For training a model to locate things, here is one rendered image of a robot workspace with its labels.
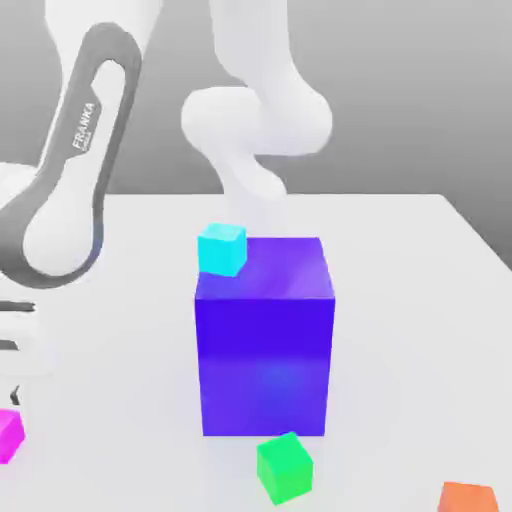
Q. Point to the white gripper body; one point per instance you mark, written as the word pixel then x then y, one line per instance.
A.
pixel 7 394

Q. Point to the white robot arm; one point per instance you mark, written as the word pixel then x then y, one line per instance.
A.
pixel 256 120

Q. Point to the small magenta cube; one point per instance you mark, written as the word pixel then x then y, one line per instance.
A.
pixel 8 436

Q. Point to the small cyan cube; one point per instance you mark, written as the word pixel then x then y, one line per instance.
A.
pixel 221 250

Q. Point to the small green cube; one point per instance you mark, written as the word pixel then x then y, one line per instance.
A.
pixel 284 468

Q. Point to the small orange cube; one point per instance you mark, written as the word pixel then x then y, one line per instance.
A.
pixel 467 499

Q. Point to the large blue box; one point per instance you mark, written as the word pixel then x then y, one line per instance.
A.
pixel 264 360

